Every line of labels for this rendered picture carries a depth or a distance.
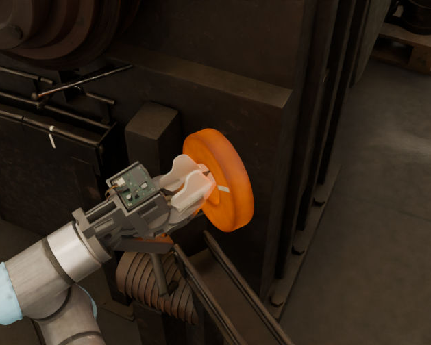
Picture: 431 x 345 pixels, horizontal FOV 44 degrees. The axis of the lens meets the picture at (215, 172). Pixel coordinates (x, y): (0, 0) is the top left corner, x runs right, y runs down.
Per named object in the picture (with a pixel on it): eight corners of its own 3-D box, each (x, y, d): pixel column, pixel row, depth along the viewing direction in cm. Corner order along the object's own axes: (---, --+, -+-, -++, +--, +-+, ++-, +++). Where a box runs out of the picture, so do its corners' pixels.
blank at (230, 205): (218, 215, 88) (201, 223, 87) (190, 126, 85) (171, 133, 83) (266, 233, 74) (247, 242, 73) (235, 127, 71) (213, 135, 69)
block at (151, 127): (157, 173, 126) (148, 95, 108) (188, 184, 124) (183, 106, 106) (134, 205, 119) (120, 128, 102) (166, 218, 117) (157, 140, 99)
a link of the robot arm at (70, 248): (84, 289, 73) (64, 247, 78) (112, 271, 74) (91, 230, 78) (59, 267, 67) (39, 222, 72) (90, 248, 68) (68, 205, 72)
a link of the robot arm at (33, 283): (1, 293, 77) (-34, 270, 70) (67, 251, 78) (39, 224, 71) (16, 338, 72) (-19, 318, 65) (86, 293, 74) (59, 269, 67)
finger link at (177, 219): (208, 202, 73) (154, 237, 72) (210, 208, 75) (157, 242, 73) (192, 181, 76) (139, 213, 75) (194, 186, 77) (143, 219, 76)
